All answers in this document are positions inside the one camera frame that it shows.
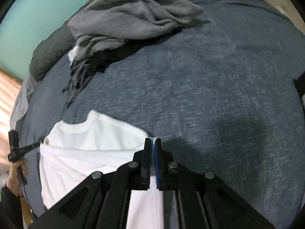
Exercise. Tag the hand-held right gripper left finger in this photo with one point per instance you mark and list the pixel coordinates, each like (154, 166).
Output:
(145, 162)

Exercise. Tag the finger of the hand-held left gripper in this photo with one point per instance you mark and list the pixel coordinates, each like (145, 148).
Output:
(31, 147)

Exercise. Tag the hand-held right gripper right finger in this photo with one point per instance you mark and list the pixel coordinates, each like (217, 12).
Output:
(157, 164)

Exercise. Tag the white long-sleeve shirt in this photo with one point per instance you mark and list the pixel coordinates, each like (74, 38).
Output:
(83, 152)

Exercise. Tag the stack of folded grey clothes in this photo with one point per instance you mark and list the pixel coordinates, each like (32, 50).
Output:
(300, 82)

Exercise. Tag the person's left hand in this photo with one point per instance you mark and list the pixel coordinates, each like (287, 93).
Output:
(13, 180)

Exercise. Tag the light grey blanket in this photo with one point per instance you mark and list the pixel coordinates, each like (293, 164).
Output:
(21, 100)

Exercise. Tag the cardboard box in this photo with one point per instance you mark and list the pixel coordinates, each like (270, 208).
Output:
(26, 212)

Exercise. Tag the bed with blue sheet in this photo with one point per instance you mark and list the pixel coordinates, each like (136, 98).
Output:
(202, 100)

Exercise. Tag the dark grey rolled duvet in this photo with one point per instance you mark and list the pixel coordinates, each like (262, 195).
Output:
(43, 59)

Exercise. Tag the white garment with black trim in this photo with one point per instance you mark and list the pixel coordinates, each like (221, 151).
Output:
(72, 54)

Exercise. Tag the crumpled grey sweatshirt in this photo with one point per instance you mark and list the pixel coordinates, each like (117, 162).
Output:
(131, 16)

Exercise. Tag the cream tufted headboard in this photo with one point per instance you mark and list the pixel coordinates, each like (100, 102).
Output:
(281, 0)

